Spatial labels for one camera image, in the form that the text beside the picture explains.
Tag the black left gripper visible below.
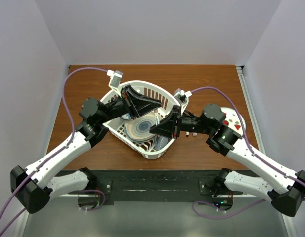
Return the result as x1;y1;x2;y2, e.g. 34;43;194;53
98;85;162;124

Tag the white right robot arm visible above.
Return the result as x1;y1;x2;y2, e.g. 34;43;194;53
150;104;305;217

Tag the beige blue ringed plate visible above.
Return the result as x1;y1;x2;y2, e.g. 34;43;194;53
124;112;156;142

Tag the blue glass cup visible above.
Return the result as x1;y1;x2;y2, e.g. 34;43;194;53
154;135;172;151

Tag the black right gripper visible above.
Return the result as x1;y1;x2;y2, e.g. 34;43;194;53
150;104;214;138

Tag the white red pen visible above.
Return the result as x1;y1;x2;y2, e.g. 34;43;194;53
155;113;160;125

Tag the aluminium frame rail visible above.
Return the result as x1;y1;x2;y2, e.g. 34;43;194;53
236;65;298;237

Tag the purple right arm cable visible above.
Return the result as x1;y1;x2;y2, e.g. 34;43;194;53
190;86;305;219

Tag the white plastic dish basket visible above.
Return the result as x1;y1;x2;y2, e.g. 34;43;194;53
104;80;179;160

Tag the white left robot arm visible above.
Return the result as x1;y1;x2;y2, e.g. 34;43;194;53
10;85;162;214

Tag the blue patterned small bowl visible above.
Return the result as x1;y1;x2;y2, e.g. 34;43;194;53
120;113;131;120

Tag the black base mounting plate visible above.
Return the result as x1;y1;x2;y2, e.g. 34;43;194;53
84;170;236;205

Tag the watermelon pattern plate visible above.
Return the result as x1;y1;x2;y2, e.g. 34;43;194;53
221;107;246;136

